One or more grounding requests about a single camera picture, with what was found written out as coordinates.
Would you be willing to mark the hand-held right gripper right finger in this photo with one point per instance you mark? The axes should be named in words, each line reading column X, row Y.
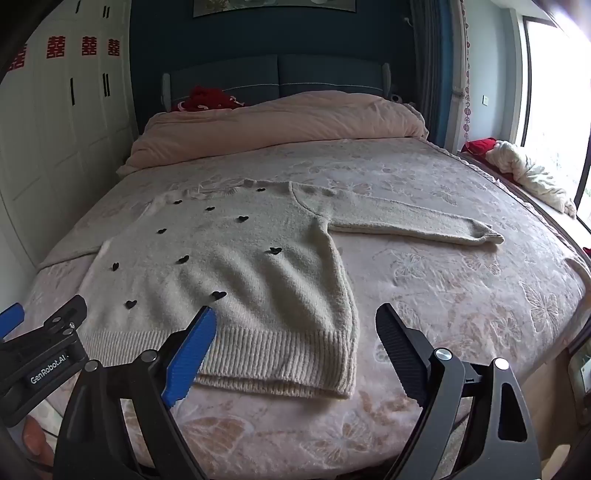
column 400, row 355

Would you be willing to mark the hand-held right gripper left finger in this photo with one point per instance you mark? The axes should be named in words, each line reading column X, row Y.
column 191, row 355

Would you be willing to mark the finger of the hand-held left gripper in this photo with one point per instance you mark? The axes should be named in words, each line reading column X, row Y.
column 11, row 318
column 62, row 318

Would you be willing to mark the cream knit sweater black hearts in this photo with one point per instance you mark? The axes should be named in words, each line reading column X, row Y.
column 258, row 286

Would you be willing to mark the person's left hand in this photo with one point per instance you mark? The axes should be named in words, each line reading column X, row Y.
column 36, row 438

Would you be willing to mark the butterfly print bedspread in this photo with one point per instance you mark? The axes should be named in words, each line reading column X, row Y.
column 461, row 295

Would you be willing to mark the small grey device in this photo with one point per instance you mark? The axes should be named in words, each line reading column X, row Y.
column 581, row 374

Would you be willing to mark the white wardrobe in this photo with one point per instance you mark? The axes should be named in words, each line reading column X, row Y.
column 69, row 115

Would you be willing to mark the red cloth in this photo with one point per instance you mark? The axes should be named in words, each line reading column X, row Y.
column 478, row 147

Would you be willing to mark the white crumpled cloth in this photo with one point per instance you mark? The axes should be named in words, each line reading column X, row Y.
column 531, row 173

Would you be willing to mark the pink duvet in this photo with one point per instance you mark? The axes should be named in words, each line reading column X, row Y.
column 277, row 124

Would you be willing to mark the red pillow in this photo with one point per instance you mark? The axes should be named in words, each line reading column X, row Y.
column 203, row 99

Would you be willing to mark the red paper cutout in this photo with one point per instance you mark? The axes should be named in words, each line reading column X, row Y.
column 17, row 57
column 89, row 45
column 113, row 47
column 55, row 47

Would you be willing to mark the dark curtain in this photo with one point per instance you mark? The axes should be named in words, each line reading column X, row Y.
column 429, row 69

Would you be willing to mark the blue padded headboard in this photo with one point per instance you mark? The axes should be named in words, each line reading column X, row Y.
column 323, row 76

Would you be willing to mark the window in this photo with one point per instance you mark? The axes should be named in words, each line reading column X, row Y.
column 554, row 101

